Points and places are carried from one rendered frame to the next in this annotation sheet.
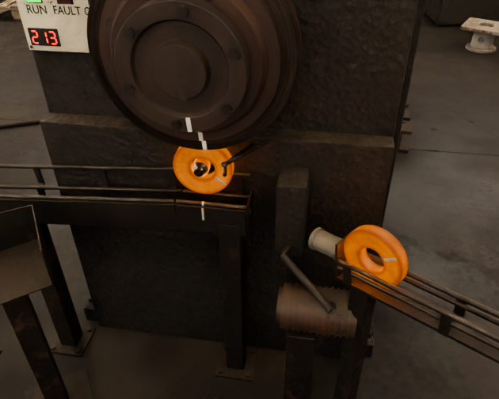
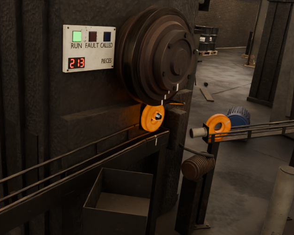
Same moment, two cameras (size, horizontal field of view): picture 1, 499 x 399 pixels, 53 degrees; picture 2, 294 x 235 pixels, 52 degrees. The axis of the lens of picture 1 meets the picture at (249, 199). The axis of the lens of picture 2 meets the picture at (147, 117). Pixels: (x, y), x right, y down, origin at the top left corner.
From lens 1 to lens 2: 1.50 m
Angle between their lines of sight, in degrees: 56
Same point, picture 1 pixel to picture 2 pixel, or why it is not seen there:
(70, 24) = (92, 53)
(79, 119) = (86, 114)
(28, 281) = (138, 205)
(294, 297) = (197, 161)
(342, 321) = (212, 161)
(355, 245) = (213, 125)
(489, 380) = not seen: hidden behind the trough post
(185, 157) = (151, 112)
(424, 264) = not seen: hidden behind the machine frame
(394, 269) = (228, 125)
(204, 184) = (155, 126)
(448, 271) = not seen: hidden behind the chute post
